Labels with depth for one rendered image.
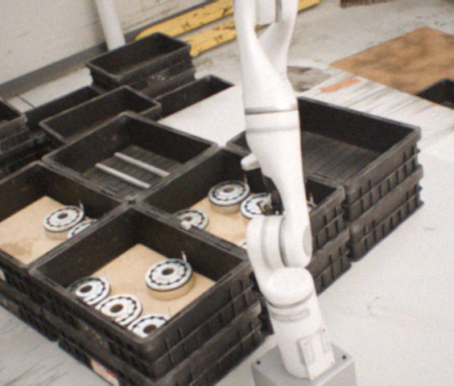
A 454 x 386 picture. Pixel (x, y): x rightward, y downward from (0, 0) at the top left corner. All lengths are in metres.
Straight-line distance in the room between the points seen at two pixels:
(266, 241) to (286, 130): 0.19
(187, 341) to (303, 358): 0.23
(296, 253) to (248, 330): 0.39
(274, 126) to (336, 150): 0.81
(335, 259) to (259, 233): 0.52
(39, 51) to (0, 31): 0.28
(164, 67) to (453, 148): 1.61
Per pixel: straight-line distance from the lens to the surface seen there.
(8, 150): 3.36
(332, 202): 1.78
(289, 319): 1.47
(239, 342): 1.70
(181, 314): 1.54
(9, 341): 2.00
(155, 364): 1.56
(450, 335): 1.76
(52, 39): 5.20
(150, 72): 3.55
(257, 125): 1.36
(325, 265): 1.85
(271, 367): 1.60
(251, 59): 1.36
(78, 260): 1.84
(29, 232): 2.10
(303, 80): 2.83
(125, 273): 1.85
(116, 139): 2.33
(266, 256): 1.38
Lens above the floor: 1.91
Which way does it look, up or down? 32 degrees down
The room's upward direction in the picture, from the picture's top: 11 degrees counter-clockwise
